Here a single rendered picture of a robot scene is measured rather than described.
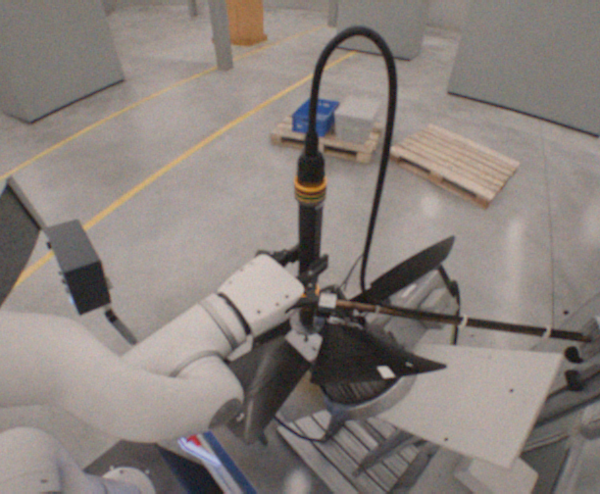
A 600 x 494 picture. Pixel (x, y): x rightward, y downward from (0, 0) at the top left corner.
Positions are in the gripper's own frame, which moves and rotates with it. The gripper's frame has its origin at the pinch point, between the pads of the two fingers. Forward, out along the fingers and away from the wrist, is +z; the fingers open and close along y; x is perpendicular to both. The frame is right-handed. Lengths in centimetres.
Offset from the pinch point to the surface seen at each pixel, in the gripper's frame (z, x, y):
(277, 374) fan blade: -10.6, -31.0, 1.5
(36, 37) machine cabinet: 29, -34, -625
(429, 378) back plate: 14.2, -32.8, 26.9
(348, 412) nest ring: -3.2, -39.1, 17.6
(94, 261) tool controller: -31, -26, -58
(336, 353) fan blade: -4.6, -11.3, 11.7
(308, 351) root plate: -1.6, -30.9, 2.1
